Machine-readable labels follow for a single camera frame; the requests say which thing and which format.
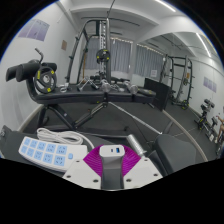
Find black weight plate yellow marks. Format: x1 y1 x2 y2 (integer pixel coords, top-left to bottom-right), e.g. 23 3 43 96
33 65 58 95

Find black power rack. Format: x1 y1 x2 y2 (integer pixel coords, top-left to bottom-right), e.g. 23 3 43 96
159 54 194 111

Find small purple wall poster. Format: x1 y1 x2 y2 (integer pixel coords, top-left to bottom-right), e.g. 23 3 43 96
203 76 218 93

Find black weight bench roller pads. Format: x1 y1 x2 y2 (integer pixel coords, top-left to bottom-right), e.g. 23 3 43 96
5 59 157 131

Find large black padded bench seat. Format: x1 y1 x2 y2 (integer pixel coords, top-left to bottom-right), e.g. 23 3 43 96
0 129 111 169

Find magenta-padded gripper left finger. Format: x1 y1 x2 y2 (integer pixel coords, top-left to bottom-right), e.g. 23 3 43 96
62 146 108 190

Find black box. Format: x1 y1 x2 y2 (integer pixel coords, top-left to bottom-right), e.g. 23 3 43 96
143 77 172 112

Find silver dumbbell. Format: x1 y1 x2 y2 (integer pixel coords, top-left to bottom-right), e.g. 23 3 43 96
124 80 139 95
99 79 113 94

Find long ceiling light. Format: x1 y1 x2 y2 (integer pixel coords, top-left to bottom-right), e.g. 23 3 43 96
195 32 213 58
154 0 178 13

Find white power strip blue sockets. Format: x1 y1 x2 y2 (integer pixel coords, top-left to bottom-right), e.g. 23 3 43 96
18 135 88 173

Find grey smith machine frame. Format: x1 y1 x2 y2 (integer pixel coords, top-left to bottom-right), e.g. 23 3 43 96
64 18 113 86

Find small brown wall plaque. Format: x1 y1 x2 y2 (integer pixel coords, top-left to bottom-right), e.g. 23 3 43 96
60 39 68 52

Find black angled bench pad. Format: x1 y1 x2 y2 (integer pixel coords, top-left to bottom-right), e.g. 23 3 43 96
148 133 198 176

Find black exercise machine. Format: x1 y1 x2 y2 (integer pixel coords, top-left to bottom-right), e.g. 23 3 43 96
194 98 217 133

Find metal triangle cable handle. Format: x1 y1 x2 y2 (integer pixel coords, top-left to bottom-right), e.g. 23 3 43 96
77 75 99 92

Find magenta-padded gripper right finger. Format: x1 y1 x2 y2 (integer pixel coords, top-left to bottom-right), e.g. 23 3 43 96
121 149 164 189

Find grey window curtain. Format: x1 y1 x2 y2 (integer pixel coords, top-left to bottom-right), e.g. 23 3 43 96
84 36 133 74
134 44 164 79

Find white and grey charger block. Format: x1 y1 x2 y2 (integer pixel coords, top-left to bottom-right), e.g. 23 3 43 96
98 144 126 191

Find small black yellow weight plate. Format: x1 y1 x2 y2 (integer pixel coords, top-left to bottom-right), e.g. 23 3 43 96
95 48 110 64

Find white power strip cable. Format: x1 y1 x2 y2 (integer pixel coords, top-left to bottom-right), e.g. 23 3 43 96
35 127 96 150

